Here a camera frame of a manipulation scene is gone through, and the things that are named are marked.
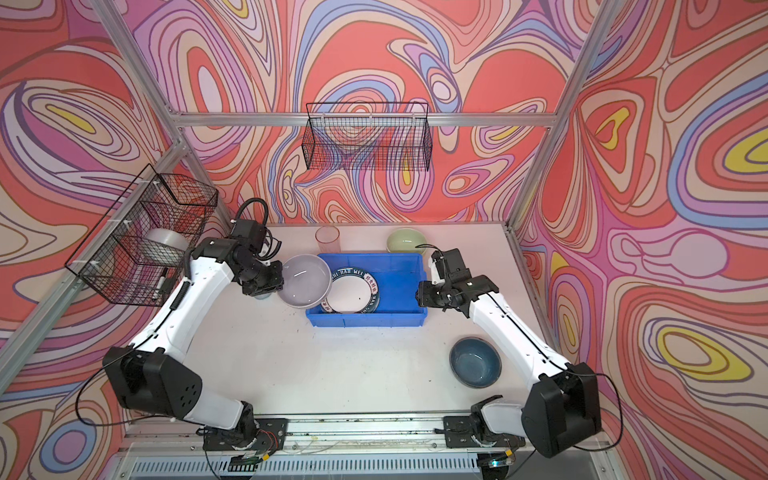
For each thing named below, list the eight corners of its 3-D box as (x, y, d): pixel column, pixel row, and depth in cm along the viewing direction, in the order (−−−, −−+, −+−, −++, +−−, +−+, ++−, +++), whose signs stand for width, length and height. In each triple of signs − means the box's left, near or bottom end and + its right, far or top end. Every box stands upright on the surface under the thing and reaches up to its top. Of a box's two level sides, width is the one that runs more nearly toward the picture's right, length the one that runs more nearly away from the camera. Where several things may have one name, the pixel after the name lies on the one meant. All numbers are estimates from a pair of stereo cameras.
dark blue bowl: (452, 389, 81) (456, 384, 77) (446, 343, 90) (449, 336, 86) (500, 389, 81) (506, 384, 77) (490, 343, 90) (495, 336, 86)
